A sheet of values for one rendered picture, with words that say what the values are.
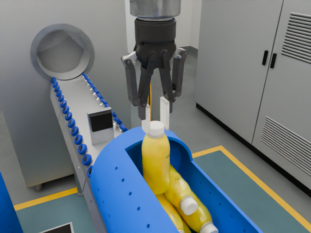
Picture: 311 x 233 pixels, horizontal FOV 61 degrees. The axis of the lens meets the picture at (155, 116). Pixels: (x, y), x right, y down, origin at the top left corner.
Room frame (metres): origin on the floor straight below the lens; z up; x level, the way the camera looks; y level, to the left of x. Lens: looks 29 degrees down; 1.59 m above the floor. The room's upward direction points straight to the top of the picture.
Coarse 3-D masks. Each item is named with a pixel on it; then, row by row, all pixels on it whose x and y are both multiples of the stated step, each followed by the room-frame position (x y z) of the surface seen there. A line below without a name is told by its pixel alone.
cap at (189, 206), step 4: (188, 200) 0.44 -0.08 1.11; (192, 200) 0.45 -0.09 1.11; (184, 204) 0.44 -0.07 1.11; (188, 204) 0.43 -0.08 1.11; (192, 204) 0.44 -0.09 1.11; (196, 204) 0.44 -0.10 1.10; (184, 208) 0.43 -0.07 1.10; (188, 208) 0.43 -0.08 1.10; (192, 208) 0.44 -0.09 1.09; (196, 208) 0.44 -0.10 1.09; (184, 212) 0.43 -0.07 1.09; (188, 212) 0.43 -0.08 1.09; (192, 212) 0.44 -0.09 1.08
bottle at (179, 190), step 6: (174, 168) 0.56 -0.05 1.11; (174, 174) 0.52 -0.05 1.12; (174, 180) 0.50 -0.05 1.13; (180, 180) 0.50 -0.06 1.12; (174, 186) 0.48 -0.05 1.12; (180, 186) 0.48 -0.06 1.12; (186, 186) 0.48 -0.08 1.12; (168, 192) 0.47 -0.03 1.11; (174, 192) 0.47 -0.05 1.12; (180, 192) 0.46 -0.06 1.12; (186, 192) 0.47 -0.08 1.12; (168, 198) 0.47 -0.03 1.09; (174, 198) 0.46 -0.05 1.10; (180, 198) 0.45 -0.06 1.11; (186, 198) 0.45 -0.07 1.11; (174, 204) 0.45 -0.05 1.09; (180, 204) 0.45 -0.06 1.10
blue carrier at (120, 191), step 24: (120, 144) 0.52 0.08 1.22; (96, 168) 0.50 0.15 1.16; (120, 168) 0.45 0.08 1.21; (192, 168) 0.58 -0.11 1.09; (96, 192) 0.46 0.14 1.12; (120, 192) 0.40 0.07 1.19; (144, 192) 0.37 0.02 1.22; (216, 192) 0.48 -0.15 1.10; (120, 216) 0.35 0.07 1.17; (144, 216) 0.32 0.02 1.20; (168, 216) 0.31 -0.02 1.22; (216, 216) 0.46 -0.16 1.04; (240, 216) 0.40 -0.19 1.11
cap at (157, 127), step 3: (150, 123) 0.50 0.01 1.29; (153, 123) 0.50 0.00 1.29; (156, 123) 0.50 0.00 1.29; (159, 123) 0.50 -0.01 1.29; (162, 123) 0.50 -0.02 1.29; (150, 126) 0.49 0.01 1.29; (153, 126) 0.49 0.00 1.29; (156, 126) 0.49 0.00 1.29; (159, 126) 0.49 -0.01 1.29; (162, 126) 0.49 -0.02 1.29; (150, 129) 0.48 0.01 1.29; (153, 129) 0.47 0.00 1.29; (156, 129) 0.47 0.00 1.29; (159, 129) 0.48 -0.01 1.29; (162, 129) 0.48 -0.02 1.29; (150, 132) 0.48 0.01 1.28; (153, 132) 0.47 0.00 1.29; (156, 132) 0.47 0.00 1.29; (159, 132) 0.48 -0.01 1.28; (162, 132) 0.48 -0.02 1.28; (153, 135) 0.48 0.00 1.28; (156, 135) 0.47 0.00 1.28
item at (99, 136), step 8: (88, 112) 0.94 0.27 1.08; (96, 112) 0.94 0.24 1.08; (104, 112) 0.95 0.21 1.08; (88, 120) 0.93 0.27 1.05; (96, 120) 0.92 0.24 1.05; (104, 120) 0.94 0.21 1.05; (112, 120) 0.97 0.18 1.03; (96, 128) 0.92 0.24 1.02; (104, 128) 0.93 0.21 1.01; (112, 128) 0.97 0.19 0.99; (96, 136) 0.93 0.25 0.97; (104, 136) 0.95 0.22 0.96; (112, 136) 0.96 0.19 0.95
